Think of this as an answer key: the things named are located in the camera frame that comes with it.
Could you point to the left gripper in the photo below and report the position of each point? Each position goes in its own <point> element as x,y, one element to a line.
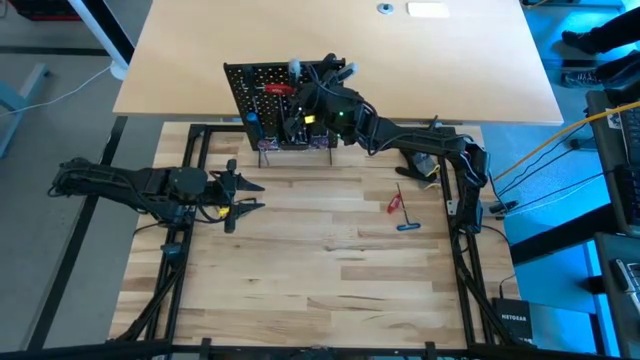
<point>220,195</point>

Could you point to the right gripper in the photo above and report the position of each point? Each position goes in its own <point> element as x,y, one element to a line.
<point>330,110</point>

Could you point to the large grey black screwdriver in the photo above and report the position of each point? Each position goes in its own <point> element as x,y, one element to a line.
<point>350,69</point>

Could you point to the small blue screwdriver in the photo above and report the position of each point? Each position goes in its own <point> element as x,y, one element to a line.
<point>409,227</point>

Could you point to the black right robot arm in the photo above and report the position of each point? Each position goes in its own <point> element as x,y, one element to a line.
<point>425,140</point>

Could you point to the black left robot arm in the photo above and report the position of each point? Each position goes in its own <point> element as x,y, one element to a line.
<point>125,185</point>

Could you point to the black metal peg board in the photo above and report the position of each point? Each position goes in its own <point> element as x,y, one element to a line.
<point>240,80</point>

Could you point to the yellow gripper tag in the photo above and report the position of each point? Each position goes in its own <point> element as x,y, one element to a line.
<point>223,211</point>
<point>309,119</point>

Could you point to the black plastic bin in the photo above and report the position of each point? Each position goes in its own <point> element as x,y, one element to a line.
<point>300,142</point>

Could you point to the tan wooden desk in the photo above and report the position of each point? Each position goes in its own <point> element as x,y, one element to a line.
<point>325,35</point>

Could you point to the grey desk grommet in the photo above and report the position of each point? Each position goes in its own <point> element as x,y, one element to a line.
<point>385,8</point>

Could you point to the white card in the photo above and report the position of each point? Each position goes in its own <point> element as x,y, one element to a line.
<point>427,10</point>

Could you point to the white desk leg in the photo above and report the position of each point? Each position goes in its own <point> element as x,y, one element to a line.
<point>100,35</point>

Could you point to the grey table leg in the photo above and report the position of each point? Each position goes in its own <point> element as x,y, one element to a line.
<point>20,100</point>

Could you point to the person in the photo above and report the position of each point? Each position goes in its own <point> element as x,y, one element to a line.
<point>605,35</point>

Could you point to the black side desk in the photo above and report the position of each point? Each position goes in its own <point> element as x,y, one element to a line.
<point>615,165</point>
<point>620,300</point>

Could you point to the black aluminium table frame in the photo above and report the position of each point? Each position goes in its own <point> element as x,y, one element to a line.
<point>195,150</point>

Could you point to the black frame clamp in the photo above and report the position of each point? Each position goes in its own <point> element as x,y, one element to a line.
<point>172,249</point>

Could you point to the black network switch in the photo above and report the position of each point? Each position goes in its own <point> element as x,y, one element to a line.
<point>512,320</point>

